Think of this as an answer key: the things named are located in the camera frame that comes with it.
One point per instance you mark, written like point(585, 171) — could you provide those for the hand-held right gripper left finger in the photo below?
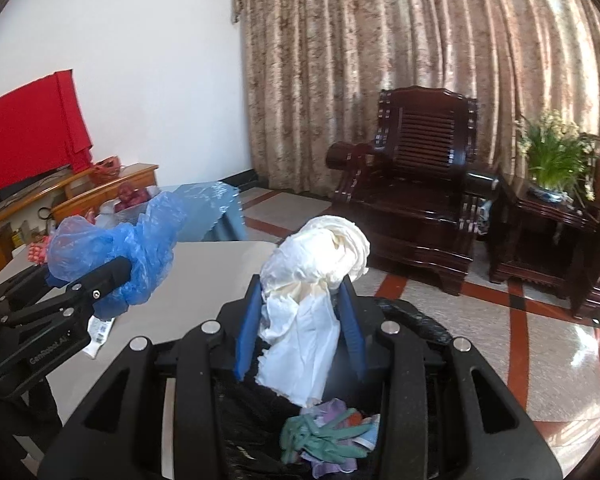
point(247, 330)

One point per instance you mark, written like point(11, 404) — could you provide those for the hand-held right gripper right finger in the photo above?
point(354, 330)

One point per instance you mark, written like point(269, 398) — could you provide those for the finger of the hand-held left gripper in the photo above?
point(105, 275)
point(20, 287)

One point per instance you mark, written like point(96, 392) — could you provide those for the blue plastic bag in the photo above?
point(120, 255)

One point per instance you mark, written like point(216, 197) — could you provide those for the white tissue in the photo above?
point(305, 310)

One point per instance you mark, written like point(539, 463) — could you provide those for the black trash bin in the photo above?
point(419, 317)

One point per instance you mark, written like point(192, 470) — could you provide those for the green rubber glove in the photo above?
point(310, 435)

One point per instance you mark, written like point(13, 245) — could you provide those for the white packet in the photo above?
point(99, 337)

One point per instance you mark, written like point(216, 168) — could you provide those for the bag of red apples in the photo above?
point(130, 197)

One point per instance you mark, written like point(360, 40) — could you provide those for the red basket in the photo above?
point(105, 170)

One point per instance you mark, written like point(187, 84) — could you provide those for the red cloth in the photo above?
point(25, 130)

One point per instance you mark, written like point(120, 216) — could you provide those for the dark wooden side table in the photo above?
point(539, 240)

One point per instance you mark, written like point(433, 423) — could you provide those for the green potted plant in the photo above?
point(554, 155)

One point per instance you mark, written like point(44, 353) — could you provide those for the brown patterned curtain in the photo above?
point(379, 35)

